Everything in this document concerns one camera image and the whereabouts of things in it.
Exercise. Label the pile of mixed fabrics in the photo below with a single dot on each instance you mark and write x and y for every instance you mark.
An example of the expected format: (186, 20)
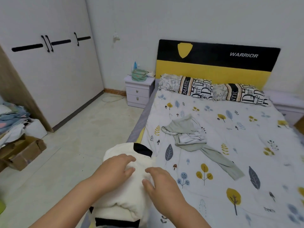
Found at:
(12, 121)

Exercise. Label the brown cardboard box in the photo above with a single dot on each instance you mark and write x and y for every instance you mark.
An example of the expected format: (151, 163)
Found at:
(21, 152)

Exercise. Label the person's right hand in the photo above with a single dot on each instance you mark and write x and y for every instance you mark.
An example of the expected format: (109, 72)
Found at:
(164, 190)

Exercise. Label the black garment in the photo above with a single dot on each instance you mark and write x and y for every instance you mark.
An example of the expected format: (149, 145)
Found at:
(141, 149)

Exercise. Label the black white patterned pillow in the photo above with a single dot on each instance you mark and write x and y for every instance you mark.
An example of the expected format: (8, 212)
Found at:
(185, 85)
(242, 94)

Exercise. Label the sage green zip jacket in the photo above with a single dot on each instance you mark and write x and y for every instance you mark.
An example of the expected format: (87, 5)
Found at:
(190, 135)

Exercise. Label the white plastic bag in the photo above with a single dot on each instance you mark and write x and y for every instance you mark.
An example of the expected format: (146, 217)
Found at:
(35, 128)

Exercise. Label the bed with leaf print bedding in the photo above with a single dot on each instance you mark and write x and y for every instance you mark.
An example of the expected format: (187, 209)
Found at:
(228, 135)

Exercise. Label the person's left hand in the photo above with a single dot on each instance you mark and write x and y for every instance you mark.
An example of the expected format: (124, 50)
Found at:
(111, 173)

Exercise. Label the small blue bottle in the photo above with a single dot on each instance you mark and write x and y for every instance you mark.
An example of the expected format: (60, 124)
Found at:
(135, 65)

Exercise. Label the black yellow headboard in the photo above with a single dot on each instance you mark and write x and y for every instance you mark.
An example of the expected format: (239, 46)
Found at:
(213, 59)

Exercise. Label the white nightstand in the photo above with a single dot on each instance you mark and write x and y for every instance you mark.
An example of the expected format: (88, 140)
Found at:
(289, 104)
(137, 92)

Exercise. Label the small white container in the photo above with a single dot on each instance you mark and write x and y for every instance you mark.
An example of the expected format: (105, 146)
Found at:
(150, 74)

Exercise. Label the person's left forearm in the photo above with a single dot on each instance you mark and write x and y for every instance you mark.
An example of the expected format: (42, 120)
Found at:
(64, 209)

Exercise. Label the white wardrobe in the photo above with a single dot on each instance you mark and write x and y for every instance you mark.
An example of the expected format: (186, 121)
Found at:
(52, 59)

